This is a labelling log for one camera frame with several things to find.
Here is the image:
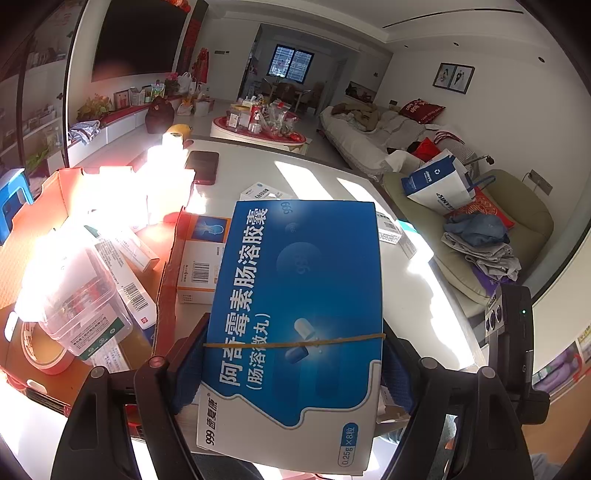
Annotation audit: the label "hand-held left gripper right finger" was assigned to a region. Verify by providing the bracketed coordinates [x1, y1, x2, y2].
[381, 330, 532, 480]

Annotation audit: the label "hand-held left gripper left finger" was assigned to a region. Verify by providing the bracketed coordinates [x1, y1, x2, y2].
[51, 311, 213, 480]

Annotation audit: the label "white barcode medicine box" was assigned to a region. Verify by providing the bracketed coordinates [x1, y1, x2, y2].
[115, 276, 158, 330]

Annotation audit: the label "white orange medicine box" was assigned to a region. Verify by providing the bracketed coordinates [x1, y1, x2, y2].
[176, 213, 232, 306]

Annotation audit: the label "clear plastic container green label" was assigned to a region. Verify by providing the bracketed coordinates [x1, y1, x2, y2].
[38, 247, 136, 361]

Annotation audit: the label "big blue medicine box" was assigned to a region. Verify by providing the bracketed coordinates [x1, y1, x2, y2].
[196, 199, 387, 477]

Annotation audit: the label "adhesive tape roll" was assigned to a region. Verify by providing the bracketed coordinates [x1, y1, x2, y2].
[21, 318, 75, 376]

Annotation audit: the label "white green medicine box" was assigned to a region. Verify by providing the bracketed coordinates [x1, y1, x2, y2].
[95, 230, 161, 273]

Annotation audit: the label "red cardboard box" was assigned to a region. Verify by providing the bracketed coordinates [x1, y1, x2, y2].
[0, 165, 197, 407]

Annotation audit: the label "purple cloth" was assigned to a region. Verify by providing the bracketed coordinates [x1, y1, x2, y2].
[531, 346, 591, 393]

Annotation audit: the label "pile of folded clothes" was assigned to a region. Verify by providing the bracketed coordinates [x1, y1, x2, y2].
[441, 212, 523, 283]

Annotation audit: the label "beige armchair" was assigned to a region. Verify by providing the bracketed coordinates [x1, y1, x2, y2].
[383, 168, 555, 319]

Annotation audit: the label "white teal medicine box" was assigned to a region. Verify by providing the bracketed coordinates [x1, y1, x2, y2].
[397, 220, 417, 258]

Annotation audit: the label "red patterned cushion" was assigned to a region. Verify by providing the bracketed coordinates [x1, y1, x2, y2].
[455, 187, 516, 232]

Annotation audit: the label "white flat medicine box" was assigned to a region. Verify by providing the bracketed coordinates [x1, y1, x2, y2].
[376, 212, 402, 245]

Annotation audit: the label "white blue paper bag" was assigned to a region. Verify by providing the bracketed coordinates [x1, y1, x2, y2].
[400, 154, 477, 216]

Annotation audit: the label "small white blue medicine box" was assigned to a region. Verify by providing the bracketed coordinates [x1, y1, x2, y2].
[239, 181, 286, 202]

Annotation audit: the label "red shopping bag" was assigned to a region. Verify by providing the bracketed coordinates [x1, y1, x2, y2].
[410, 130, 465, 163]

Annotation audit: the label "dark red smartphone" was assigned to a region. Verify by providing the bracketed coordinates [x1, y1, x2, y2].
[184, 150, 221, 186]

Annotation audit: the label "white sofa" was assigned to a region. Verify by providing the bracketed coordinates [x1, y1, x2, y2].
[318, 102, 467, 181]

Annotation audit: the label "round red tray with items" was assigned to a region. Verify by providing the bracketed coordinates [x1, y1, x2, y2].
[209, 114, 309, 155]

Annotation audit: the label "red lettered cushion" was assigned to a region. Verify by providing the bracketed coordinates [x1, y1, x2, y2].
[398, 98, 447, 125]

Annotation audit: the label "blue plastic stool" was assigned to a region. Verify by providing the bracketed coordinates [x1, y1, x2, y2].
[0, 167, 36, 246]

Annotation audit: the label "white low cabinet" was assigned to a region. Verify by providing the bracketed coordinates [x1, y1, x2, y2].
[67, 104, 153, 155]

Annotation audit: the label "dark red bag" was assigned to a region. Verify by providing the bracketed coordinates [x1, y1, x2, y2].
[144, 96, 176, 136]

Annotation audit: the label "striped cloth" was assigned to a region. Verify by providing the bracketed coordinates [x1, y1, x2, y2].
[68, 120, 101, 145]

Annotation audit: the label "wooden dining chair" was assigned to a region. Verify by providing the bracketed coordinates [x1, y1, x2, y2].
[300, 82, 324, 114]

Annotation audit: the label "green potted plant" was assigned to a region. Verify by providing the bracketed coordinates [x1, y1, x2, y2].
[75, 93, 115, 121]

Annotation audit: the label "red hanging decoration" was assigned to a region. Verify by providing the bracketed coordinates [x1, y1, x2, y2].
[191, 47, 211, 93]

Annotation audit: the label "glass display cabinet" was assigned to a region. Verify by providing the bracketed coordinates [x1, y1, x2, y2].
[0, 0, 88, 185]

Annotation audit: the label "dark window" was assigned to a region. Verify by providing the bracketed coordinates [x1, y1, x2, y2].
[267, 44, 316, 85]

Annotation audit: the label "black television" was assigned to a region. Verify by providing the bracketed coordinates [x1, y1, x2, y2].
[90, 0, 188, 85]

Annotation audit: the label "wall socket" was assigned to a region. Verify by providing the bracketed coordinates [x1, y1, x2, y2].
[523, 169, 553, 195]

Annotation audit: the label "framed wall pictures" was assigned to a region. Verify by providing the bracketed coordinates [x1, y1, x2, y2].
[433, 62, 476, 95]

